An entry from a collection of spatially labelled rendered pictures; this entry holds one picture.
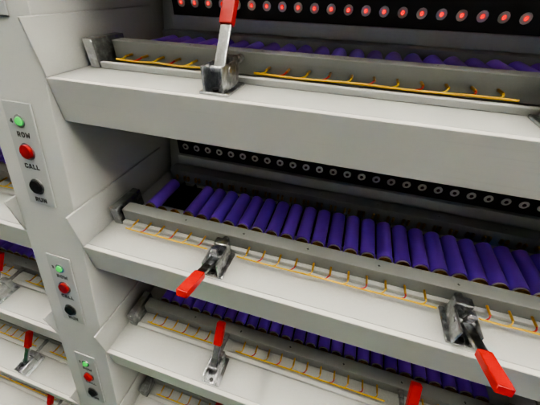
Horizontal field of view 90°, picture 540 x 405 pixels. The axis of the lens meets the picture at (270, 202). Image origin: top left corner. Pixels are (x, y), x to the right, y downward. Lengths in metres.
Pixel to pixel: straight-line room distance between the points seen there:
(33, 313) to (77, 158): 0.35
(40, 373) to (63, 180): 0.53
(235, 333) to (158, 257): 0.19
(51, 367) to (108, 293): 0.36
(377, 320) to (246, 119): 0.24
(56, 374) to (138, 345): 0.30
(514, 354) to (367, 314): 0.14
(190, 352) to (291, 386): 0.17
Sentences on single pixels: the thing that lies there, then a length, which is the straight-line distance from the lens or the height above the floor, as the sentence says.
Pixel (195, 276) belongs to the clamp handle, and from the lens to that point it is 0.29.
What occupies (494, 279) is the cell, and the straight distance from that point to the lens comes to 0.41.
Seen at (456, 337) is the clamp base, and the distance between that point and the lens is 0.34.
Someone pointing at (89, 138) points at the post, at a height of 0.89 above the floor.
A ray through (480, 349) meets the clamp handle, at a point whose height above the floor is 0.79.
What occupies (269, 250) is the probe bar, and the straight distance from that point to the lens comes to 0.34.
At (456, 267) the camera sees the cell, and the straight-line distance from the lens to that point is 0.39.
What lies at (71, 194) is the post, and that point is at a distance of 0.40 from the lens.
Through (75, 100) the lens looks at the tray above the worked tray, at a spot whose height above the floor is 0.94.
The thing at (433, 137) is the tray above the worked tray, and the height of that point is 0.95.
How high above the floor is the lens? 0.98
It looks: 24 degrees down
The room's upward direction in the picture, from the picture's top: 6 degrees clockwise
